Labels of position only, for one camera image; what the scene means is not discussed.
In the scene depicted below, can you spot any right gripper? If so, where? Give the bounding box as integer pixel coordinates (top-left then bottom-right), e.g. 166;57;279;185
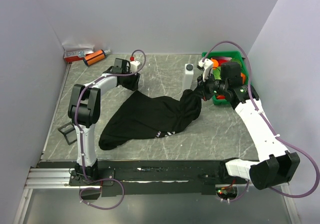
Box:
192;71;228;101

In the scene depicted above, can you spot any black printed t-shirt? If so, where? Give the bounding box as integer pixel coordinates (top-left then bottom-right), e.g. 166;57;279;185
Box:
98;87;203;151

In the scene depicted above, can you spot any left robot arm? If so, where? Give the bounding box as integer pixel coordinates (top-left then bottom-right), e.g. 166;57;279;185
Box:
67;57;145;185

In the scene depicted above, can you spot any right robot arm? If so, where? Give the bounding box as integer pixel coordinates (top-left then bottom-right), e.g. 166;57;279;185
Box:
197;58;300;190

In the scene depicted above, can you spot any toy napa cabbage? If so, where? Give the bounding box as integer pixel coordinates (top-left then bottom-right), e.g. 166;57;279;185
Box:
212;67;221;80

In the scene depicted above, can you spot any toy orange fruit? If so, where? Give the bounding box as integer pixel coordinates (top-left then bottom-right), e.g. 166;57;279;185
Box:
211;59;219;69

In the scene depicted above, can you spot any white rectangular bottle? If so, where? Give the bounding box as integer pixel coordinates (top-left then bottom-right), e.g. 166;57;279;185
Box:
182;63;194;91

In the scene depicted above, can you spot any green plastic tray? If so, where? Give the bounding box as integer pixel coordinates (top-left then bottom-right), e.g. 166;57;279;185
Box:
201;51;260;109

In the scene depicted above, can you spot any toy orange bumpy pumpkin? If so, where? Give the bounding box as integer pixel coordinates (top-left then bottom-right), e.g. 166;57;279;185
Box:
240;72;247;84

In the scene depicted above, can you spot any orange cylindrical bottle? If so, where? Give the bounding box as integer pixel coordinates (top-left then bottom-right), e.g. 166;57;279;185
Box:
83;49;111;66

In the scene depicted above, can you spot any red white box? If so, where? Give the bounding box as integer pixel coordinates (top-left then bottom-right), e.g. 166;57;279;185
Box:
63;44;94;63

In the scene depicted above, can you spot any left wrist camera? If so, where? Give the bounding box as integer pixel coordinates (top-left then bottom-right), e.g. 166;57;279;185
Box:
130;60;141;73

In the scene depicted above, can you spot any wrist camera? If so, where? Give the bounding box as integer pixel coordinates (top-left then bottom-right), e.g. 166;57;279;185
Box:
197;58;214;82
130;60;141;73

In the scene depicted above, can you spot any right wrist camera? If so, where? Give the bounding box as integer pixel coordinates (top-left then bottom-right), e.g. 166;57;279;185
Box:
197;58;214;82

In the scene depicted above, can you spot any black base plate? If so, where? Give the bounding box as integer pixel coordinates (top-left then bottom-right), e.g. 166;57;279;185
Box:
68;160;251;200

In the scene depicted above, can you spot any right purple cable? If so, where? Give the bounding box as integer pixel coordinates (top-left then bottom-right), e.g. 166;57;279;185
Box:
201;40;320;205

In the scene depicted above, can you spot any aluminium rail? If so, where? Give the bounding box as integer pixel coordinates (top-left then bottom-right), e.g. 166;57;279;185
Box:
23;166;76;190

